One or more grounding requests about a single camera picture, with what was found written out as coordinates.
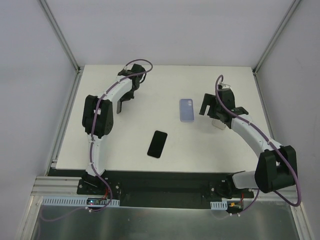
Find right white cable duct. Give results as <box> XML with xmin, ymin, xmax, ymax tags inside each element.
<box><xmin>210</xmin><ymin>200</ymin><xmax>228</xmax><ymax>211</ymax></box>

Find beige translucent phone case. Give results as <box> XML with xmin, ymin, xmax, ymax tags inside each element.
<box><xmin>212</xmin><ymin>119</ymin><xmax>227</xmax><ymax>130</ymax></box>

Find left aluminium frame post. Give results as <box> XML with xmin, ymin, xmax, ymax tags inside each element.
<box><xmin>37</xmin><ymin>0</ymin><xmax>81</xmax><ymax>74</ymax></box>

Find aluminium frame post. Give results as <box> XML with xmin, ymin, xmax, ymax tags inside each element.
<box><xmin>37</xmin><ymin>0</ymin><xmax>81</xmax><ymax>74</ymax></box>
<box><xmin>252</xmin><ymin>0</ymin><xmax>303</xmax><ymax>76</ymax></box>

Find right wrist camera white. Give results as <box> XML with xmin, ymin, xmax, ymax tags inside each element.
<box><xmin>217</xmin><ymin>81</ymin><xmax>231</xmax><ymax>90</ymax></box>

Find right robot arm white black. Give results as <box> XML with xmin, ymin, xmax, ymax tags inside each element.
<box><xmin>199</xmin><ymin>88</ymin><xmax>300</xmax><ymax>198</ymax></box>

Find right aluminium frame post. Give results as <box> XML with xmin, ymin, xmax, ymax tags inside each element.
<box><xmin>252</xmin><ymin>0</ymin><xmax>303</xmax><ymax>76</ymax></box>

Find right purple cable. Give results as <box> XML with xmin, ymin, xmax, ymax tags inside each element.
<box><xmin>215</xmin><ymin>74</ymin><xmax>303</xmax><ymax>218</ymax></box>

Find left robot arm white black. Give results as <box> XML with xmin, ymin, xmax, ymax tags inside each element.
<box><xmin>82</xmin><ymin>63</ymin><xmax>148</xmax><ymax>195</ymax></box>

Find left white cable duct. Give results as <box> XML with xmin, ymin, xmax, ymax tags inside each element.
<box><xmin>42</xmin><ymin>196</ymin><xmax>120</xmax><ymax>208</ymax></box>

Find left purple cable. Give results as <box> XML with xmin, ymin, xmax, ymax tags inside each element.
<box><xmin>39</xmin><ymin>59</ymin><xmax>154</xmax><ymax>222</ymax></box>

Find aluminium rail front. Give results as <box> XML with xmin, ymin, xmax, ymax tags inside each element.
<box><xmin>30</xmin><ymin>176</ymin><xmax>297</xmax><ymax>202</ymax></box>

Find purple cable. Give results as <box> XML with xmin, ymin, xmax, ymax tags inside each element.
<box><xmin>39</xmin><ymin>59</ymin><xmax>154</xmax><ymax>222</ymax></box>
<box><xmin>215</xmin><ymin>74</ymin><xmax>303</xmax><ymax>218</ymax></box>

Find white cable duct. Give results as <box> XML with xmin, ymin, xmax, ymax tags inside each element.
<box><xmin>210</xmin><ymin>200</ymin><xmax>228</xmax><ymax>211</ymax></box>
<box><xmin>42</xmin><ymin>196</ymin><xmax>120</xmax><ymax>208</ymax></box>

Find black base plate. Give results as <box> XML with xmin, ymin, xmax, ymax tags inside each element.
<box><xmin>74</xmin><ymin>169</ymin><xmax>253</xmax><ymax>208</ymax></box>

